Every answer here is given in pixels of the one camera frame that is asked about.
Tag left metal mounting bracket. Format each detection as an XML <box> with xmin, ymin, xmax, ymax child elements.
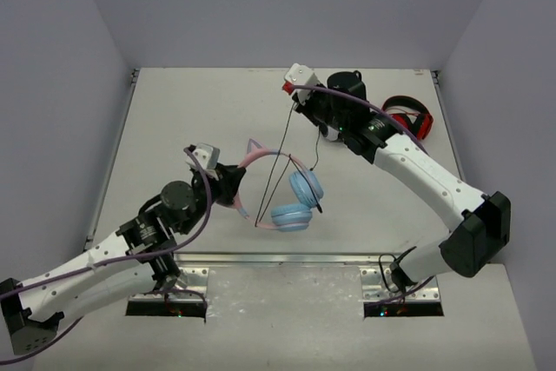
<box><xmin>128</xmin><ymin>266</ymin><xmax>210</xmax><ymax>303</ymax></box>

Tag black headphone audio cable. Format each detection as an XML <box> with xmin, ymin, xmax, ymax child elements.
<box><xmin>254</xmin><ymin>101</ymin><xmax>325</xmax><ymax>229</ymax></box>

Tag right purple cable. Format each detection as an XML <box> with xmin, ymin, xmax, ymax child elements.
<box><xmin>291</xmin><ymin>85</ymin><xmax>431</xmax><ymax>156</ymax></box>

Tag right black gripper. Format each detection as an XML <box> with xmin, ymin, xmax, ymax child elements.
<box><xmin>294</xmin><ymin>81</ymin><xmax>348</xmax><ymax>133</ymax></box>

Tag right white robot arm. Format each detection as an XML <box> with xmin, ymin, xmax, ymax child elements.
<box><xmin>282</xmin><ymin>67</ymin><xmax>512</xmax><ymax>291</ymax></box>

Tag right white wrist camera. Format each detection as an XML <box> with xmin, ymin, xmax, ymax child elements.
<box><xmin>282</xmin><ymin>63</ymin><xmax>320</xmax><ymax>103</ymax></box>

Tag metal mounting bracket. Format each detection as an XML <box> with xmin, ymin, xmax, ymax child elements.
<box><xmin>360</xmin><ymin>265</ymin><xmax>440</xmax><ymax>304</ymax></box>
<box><xmin>128</xmin><ymin>266</ymin><xmax>210</xmax><ymax>303</ymax></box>

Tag purple cable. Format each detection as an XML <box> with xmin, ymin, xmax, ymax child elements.
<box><xmin>0</xmin><ymin>147</ymin><xmax>214</xmax><ymax>364</ymax></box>
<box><xmin>291</xmin><ymin>85</ymin><xmax>431</xmax><ymax>156</ymax></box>

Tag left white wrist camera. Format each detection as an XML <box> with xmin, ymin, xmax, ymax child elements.
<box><xmin>187</xmin><ymin>142</ymin><xmax>221</xmax><ymax>170</ymax></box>

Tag right metal mounting bracket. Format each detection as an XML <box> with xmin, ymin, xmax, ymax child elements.
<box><xmin>360</xmin><ymin>265</ymin><xmax>440</xmax><ymax>304</ymax></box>

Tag pink blue cat-ear headphones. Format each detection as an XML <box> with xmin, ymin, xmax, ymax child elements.
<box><xmin>221</xmin><ymin>138</ymin><xmax>324</xmax><ymax>233</ymax></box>

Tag metal table edge rail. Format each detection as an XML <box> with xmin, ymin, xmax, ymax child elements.
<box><xmin>175</xmin><ymin>252</ymin><xmax>395</xmax><ymax>266</ymax></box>

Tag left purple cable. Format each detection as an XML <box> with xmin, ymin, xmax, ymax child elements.
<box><xmin>0</xmin><ymin>147</ymin><xmax>214</xmax><ymax>364</ymax></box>

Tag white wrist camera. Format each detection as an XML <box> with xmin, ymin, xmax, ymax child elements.
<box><xmin>282</xmin><ymin>63</ymin><xmax>320</xmax><ymax>103</ymax></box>
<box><xmin>187</xmin><ymin>142</ymin><xmax>221</xmax><ymax>170</ymax></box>

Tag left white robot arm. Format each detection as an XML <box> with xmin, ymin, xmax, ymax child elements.
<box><xmin>1</xmin><ymin>163</ymin><xmax>246</xmax><ymax>364</ymax></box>

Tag red black headphones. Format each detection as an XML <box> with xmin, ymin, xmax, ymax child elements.
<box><xmin>381</xmin><ymin>96</ymin><xmax>434</xmax><ymax>141</ymax></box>

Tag white black headphones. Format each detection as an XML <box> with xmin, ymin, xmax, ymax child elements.
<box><xmin>319</xmin><ymin>125</ymin><xmax>342</xmax><ymax>142</ymax></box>

